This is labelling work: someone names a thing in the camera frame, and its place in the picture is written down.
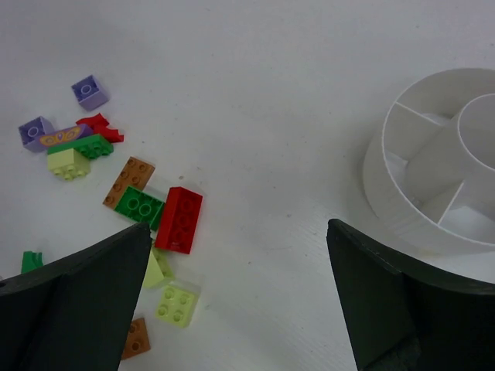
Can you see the pale yellow-green lego brick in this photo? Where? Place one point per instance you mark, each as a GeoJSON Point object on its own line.
{"type": "Point", "coordinates": [68, 164]}

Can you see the red long lego brick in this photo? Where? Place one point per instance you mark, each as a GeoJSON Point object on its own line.
{"type": "Point", "coordinates": [179, 220]}

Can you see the small green lego piece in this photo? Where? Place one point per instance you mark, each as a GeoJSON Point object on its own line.
{"type": "Point", "coordinates": [31, 261]}

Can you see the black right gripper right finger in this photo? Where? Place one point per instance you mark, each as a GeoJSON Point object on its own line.
{"type": "Point", "coordinates": [404, 314]}

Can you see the orange-brown long lego plate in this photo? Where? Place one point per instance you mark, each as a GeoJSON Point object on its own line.
{"type": "Point", "coordinates": [135, 173]}

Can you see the pale green 2x2 lego plate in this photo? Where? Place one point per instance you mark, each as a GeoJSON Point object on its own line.
{"type": "Point", "coordinates": [176, 306]}

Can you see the green 2x2 lego brick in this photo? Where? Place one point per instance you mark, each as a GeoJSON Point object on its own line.
{"type": "Point", "coordinates": [140, 207]}

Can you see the purple curved decorated lego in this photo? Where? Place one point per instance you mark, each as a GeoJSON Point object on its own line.
{"type": "Point", "coordinates": [65, 136]}

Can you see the red curved lego piece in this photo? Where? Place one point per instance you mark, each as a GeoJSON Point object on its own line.
{"type": "Point", "coordinates": [110, 134]}
{"type": "Point", "coordinates": [96, 123]}

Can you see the pale green sloped lego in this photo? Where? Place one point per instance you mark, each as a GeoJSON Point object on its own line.
{"type": "Point", "coordinates": [158, 270]}

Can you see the white round divided container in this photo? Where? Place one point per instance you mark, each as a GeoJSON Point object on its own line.
{"type": "Point", "coordinates": [428, 172]}

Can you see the lilac square lego brick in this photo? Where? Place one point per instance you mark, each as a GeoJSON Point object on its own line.
{"type": "Point", "coordinates": [89, 93]}
{"type": "Point", "coordinates": [31, 131]}

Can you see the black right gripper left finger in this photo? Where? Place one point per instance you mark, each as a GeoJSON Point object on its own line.
{"type": "Point", "coordinates": [75, 313]}

